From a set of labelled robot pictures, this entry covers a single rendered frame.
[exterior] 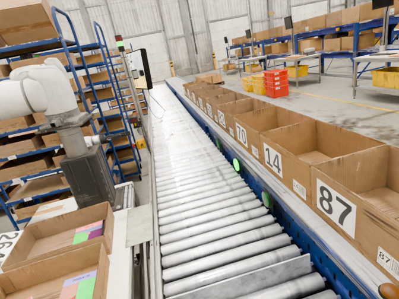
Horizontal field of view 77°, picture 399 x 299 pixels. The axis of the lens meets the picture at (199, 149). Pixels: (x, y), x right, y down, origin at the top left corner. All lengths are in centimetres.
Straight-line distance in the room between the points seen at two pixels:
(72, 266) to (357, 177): 110
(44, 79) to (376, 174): 138
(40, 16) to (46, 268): 183
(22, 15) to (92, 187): 149
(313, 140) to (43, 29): 211
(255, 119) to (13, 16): 190
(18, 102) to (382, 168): 147
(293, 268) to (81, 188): 105
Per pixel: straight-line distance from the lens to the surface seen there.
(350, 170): 98
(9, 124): 256
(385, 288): 74
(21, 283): 125
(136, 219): 132
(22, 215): 289
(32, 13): 243
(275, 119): 167
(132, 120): 196
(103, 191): 144
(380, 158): 104
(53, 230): 147
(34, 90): 135
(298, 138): 131
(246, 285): 89
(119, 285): 104
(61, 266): 118
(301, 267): 93
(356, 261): 80
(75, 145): 141
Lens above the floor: 145
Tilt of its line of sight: 21 degrees down
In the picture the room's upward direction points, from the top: 12 degrees counter-clockwise
